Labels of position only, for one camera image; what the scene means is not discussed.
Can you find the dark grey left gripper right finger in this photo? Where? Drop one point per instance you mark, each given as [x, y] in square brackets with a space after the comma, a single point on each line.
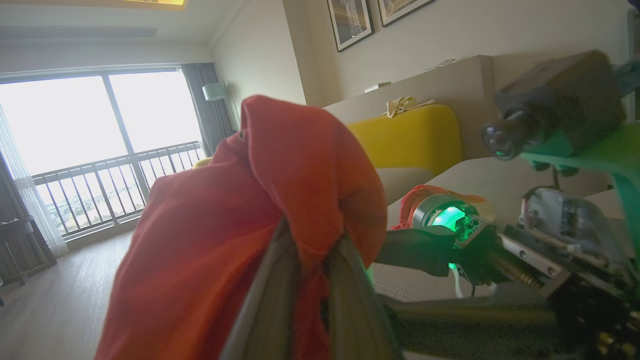
[352, 310]

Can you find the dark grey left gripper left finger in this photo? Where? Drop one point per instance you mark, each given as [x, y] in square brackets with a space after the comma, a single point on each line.
[272, 300]

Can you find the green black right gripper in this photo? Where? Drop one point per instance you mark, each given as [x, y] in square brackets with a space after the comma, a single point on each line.
[440, 215]

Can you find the beige crumpled cloth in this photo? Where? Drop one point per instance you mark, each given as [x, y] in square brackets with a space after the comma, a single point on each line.
[402, 106]

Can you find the grey curtain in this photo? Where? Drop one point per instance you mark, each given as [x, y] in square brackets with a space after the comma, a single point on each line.
[205, 120]

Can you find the metal balcony railing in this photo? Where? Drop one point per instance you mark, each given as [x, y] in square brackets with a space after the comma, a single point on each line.
[115, 160]

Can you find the small white box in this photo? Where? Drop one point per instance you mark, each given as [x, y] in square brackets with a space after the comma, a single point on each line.
[377, 87]

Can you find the white shade floor lamp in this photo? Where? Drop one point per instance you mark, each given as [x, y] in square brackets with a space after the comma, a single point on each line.
[214, 91]

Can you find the small white object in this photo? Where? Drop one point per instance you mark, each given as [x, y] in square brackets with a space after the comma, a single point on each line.
[440, 65]

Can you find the dark side table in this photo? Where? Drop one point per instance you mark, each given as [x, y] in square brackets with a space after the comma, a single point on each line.
[20, 224]

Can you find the yellow ceiling light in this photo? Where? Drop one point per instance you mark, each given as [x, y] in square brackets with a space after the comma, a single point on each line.
[155, 2]

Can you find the beige low partition wall unit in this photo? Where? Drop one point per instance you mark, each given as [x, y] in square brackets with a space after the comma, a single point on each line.
[465, 85]

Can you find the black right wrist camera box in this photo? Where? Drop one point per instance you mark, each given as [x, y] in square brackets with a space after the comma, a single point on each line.
[560, 100]

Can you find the grey window frame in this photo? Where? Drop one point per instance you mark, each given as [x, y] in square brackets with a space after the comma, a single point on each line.
[125, 135]

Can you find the black framed wall picture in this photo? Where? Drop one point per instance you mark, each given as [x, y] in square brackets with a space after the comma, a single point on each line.
[350, 22]
[400, 10]

